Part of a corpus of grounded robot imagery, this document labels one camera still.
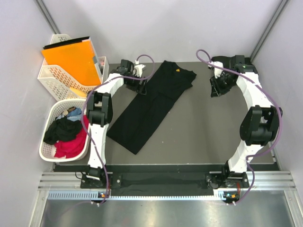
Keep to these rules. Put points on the aluminium frame rail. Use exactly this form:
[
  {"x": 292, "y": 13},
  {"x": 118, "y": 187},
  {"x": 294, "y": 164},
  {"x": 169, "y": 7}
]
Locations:
[{"x": 60, "y": 185}]

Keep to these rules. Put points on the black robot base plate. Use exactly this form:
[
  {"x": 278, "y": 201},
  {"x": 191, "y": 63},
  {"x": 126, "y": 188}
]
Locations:
[{"x": 172, "y": 180}]

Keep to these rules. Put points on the black garment in basket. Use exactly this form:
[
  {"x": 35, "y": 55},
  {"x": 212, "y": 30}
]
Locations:
[{"x": 63, "y": 130}]

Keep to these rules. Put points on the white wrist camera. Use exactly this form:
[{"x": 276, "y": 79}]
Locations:
[
  {"x": 138, "y": 69},
  {"x": 217, "y": 66}
]

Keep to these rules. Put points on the white oval laundry basket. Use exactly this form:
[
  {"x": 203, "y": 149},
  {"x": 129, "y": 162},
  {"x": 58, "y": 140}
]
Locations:
[{"x": 47, "y": 151}]

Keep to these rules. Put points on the black t shirt flower print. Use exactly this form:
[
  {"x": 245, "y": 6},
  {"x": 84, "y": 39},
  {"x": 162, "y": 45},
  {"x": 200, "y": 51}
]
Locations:
[{"x": 138, "y": 122}]

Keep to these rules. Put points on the blue garment in basket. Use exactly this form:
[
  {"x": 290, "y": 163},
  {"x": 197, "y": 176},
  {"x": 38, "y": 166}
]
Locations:
[{"x": 72, "y": 114}]

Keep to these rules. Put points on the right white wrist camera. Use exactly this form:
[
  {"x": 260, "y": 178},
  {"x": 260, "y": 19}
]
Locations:
[{"x": 217, "y": 66}]

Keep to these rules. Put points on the orange folder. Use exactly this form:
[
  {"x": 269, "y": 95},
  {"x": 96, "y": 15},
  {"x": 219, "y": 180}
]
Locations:
[{"x": 79, "y": 60}]

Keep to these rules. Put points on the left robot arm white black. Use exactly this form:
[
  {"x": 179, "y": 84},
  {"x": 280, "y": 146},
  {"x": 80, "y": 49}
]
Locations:
[{"x": 99, "y": 112}]

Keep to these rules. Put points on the black folder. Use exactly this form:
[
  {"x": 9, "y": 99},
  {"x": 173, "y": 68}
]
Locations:
[{"x": 67, "y": 42}]

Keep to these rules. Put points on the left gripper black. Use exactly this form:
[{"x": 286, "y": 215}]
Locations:
[{"x": 139, "y": 88}]

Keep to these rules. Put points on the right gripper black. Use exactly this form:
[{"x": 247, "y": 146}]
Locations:
[{"x": 216, "y": 90}]

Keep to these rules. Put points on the folded black t shirt stack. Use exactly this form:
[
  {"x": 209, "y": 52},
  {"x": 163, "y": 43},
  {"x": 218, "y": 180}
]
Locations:
[{"x": 229, "y": 62}]

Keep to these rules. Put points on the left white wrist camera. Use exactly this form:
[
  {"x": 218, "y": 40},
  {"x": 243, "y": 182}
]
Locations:
[{"x": 138, "y": 69}]

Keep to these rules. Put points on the red garment in basket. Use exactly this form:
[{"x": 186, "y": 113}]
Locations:
[{"x": 72, "y": 148}]

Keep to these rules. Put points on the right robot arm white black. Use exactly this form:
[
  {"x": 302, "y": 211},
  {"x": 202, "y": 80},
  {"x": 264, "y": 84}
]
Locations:
[{"x": 260, "y": 124}]

